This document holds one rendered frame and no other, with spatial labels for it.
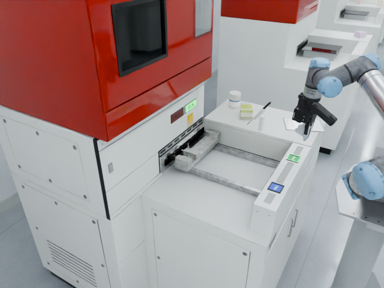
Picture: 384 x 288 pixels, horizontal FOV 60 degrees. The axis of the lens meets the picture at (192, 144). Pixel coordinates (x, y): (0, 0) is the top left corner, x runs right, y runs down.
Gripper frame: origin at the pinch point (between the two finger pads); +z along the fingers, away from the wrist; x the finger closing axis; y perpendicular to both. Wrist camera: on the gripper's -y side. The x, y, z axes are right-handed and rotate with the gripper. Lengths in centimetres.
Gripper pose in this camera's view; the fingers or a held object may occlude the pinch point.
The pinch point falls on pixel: (306, 139)
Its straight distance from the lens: 155.1
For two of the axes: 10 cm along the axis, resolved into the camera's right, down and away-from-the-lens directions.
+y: -8.1, -3.4, 4.8
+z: -0.3, 8.4, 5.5
